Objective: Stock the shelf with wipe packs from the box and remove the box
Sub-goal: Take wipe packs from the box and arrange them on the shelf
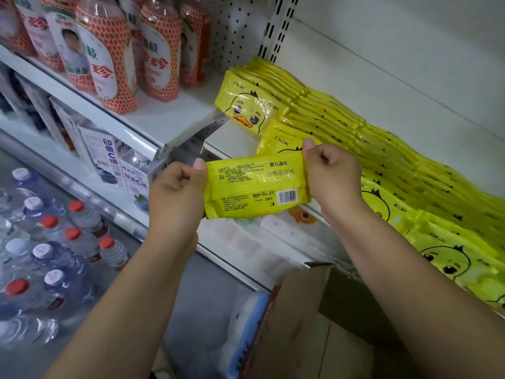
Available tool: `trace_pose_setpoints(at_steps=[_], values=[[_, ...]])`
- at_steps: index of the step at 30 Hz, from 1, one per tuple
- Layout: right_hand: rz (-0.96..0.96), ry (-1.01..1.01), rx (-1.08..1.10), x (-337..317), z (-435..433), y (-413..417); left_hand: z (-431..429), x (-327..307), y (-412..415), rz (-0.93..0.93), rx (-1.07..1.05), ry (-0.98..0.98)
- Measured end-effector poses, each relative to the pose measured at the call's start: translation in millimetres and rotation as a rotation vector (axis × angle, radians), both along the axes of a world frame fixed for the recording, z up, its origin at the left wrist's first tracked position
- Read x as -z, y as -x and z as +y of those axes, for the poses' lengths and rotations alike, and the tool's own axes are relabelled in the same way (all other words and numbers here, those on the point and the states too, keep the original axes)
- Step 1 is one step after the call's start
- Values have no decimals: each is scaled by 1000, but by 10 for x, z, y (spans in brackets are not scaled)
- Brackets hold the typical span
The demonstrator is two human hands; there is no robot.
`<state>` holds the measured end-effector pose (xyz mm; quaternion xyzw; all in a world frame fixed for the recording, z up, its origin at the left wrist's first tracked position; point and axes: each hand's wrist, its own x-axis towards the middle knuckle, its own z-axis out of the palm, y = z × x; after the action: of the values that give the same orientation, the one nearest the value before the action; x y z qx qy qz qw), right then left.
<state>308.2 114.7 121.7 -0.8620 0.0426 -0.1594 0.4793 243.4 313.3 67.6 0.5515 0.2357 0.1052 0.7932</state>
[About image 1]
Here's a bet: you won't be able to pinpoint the person's right hand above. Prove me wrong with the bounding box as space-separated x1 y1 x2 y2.
302 138 368 226

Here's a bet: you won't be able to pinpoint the person's left hand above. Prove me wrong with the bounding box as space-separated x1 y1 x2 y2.
147 157 208 253

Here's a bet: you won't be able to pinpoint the white metal shelf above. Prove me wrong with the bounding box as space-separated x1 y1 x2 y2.
201 0 505 328

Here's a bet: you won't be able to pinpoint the brown cardboard box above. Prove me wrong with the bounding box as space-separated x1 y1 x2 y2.
240 264 411 379

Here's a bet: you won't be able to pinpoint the person's left forearm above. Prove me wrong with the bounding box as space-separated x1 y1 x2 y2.
43 233 198 379

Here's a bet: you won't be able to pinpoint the person's right forearm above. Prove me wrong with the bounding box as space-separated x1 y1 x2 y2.
331 197 505 379

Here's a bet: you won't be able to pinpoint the white duck tissue pack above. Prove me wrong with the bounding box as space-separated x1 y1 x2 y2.
201 205 348 281

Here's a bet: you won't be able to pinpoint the white pegboard shelf unit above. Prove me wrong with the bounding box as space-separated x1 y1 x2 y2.
0 0 301 242

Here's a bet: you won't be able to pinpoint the white blue plastic bag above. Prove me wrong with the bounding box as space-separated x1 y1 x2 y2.
217 286 273 379

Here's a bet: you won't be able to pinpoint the person's left cream clog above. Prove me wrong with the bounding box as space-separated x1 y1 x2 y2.
150 345 176 379

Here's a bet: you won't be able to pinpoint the MIQI boxes with fruit print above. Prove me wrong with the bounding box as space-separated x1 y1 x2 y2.
0 67 155 214

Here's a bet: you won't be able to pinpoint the pack of red-capped bottles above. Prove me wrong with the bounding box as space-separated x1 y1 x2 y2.
0 165 131 348

